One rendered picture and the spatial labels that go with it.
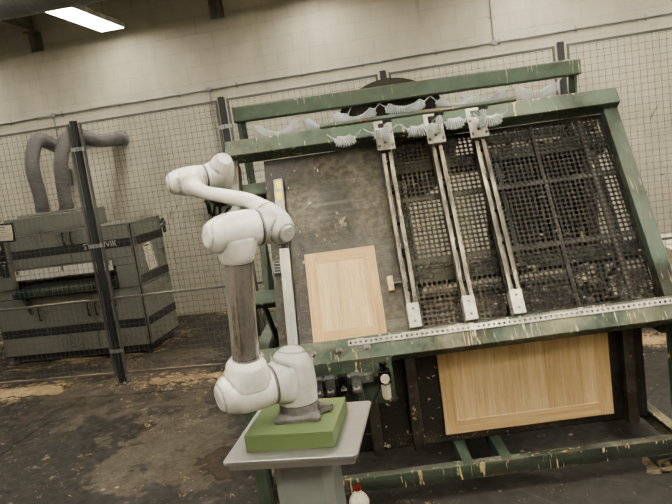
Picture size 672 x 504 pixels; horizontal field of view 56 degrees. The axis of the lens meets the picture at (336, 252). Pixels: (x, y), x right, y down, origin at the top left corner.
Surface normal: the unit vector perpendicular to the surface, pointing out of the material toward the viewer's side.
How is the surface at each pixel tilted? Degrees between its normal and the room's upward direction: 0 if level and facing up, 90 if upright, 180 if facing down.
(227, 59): 90
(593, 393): 90
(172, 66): 90
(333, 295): 60
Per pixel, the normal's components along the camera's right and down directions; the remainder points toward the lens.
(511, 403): 0.00, 0.14
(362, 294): -0.07, -0.37
